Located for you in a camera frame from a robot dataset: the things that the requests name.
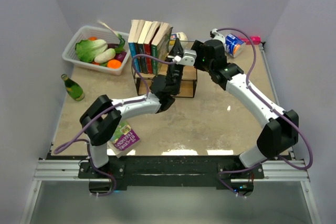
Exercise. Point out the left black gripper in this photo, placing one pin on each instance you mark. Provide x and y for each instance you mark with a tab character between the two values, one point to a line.
177	49

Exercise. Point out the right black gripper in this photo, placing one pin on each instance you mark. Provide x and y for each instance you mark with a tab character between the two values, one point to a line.
199	47

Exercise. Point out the green coin book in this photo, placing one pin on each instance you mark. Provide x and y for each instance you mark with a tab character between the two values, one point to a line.
160	43

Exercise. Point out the red patterned book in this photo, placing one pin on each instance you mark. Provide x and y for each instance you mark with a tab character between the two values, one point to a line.
147	44

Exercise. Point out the Little Women book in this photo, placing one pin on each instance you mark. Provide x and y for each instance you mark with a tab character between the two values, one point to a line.
144	47

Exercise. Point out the dark Edward Tulane book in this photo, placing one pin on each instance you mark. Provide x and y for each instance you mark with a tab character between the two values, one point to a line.
139	41

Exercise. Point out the blue 26-storey treehouse book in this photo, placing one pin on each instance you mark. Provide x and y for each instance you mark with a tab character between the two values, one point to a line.
131	42

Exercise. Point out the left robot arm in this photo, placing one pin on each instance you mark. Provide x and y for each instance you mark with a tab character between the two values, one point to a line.
102	118

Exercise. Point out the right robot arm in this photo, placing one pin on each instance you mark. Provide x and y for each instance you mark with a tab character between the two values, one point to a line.
278	132

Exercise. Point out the white cartoon mug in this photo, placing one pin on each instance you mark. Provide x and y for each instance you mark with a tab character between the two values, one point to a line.
181	36

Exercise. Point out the pink stapler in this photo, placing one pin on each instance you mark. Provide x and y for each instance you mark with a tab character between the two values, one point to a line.
256	40

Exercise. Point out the toy spring onion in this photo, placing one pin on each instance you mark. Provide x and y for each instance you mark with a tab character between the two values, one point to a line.
120	47

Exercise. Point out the purple toy eggplant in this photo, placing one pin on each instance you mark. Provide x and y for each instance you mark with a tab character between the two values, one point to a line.
120	56

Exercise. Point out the orange toy fruit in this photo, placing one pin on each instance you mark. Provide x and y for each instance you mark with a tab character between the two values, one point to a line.
114	64

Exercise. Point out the white toy radish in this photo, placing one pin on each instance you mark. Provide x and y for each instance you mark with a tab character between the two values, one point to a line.
105	56

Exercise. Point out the toy cabbage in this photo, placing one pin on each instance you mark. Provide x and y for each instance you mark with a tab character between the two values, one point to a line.
87	50

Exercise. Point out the purple 117-storey treehouse book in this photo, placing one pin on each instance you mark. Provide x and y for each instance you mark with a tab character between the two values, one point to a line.
123	141

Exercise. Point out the white plastic basket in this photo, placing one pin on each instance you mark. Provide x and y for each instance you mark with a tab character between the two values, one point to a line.
86	32

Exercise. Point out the green glass bottle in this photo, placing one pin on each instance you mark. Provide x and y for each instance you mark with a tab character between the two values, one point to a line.
73	89

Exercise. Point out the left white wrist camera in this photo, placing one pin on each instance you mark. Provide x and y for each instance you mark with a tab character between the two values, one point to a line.
188	58

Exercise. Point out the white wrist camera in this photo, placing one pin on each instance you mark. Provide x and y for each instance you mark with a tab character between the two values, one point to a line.
215	34
188	58

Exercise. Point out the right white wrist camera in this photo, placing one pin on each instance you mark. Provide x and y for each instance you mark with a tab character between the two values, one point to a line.
215	34

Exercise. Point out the wood and wire shelf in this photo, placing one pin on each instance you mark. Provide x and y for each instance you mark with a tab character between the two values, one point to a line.
188	83

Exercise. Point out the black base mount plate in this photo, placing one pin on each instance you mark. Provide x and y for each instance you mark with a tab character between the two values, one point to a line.
171	171

